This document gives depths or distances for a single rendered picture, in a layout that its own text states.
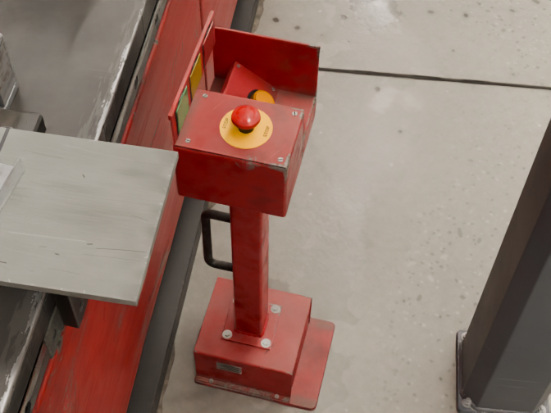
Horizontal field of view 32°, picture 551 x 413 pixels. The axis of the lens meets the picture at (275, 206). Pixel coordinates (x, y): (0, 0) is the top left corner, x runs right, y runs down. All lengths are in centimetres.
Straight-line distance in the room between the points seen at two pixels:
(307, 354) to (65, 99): 93
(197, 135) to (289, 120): 13
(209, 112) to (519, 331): 67
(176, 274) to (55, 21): 84
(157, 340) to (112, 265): 103
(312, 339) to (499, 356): 42
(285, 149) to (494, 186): 106
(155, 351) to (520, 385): 71
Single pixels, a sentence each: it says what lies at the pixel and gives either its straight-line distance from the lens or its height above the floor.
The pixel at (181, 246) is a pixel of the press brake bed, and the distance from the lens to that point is 205.
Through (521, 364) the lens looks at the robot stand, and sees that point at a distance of 178.
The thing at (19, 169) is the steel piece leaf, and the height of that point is 101.
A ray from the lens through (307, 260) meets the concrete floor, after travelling 209.
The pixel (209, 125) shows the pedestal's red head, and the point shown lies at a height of 78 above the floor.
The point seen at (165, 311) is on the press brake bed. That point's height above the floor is 5.
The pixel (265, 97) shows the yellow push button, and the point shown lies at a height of 73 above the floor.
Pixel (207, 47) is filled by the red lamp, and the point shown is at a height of 82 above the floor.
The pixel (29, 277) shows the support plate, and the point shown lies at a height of 100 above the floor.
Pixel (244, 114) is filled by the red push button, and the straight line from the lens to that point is 127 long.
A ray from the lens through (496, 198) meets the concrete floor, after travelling 224.
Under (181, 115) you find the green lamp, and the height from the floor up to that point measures 81.
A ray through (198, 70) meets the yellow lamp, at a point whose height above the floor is 82.
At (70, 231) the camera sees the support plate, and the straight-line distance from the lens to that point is 95.
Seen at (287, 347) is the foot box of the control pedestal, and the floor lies 12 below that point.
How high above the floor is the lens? 178
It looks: 55 degrees down
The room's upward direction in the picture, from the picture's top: 1 degrees clockwise
